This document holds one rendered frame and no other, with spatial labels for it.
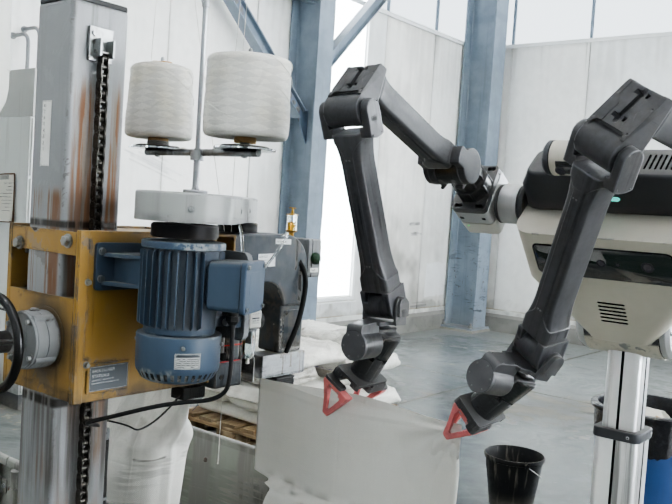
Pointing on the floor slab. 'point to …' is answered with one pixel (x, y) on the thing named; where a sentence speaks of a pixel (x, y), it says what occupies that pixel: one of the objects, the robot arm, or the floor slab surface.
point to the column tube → (85, 87)
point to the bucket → (512, 473)
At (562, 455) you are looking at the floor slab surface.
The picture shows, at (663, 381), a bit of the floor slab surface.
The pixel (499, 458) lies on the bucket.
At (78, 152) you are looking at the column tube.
